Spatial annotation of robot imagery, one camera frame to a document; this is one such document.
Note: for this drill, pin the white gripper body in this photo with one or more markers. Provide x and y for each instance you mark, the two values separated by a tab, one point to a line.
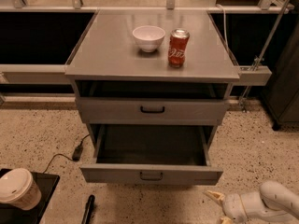
232	206

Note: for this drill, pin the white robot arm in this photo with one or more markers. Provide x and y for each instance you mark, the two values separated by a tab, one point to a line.
272	202

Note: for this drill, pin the grey open bottom drawer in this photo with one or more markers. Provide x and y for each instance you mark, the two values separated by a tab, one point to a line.
151	154

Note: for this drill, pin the grey metal drawer cabinet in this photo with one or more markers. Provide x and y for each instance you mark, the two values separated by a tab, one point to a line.
109	64

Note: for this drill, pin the grey middle drawer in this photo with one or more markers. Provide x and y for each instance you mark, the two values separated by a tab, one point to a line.
151	111

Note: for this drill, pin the dark cabinet at right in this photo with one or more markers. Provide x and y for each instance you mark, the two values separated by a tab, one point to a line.
281	94

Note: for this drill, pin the black marker pen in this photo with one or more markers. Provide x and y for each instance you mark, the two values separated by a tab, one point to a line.
88	210

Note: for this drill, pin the red soda can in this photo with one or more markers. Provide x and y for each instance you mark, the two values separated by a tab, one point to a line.
177	45

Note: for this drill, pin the white ceramic bowl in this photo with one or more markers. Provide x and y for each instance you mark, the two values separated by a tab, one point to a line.
148	38

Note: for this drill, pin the black tray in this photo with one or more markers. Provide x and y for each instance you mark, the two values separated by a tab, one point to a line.
12	215

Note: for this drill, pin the metal diagonal rod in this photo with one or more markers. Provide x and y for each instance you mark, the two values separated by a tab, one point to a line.
245	72

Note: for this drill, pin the white lidded paper cup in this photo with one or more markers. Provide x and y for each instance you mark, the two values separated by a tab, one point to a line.
18	188

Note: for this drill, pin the black power adapter with cable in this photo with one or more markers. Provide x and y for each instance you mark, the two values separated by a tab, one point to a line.
76	155

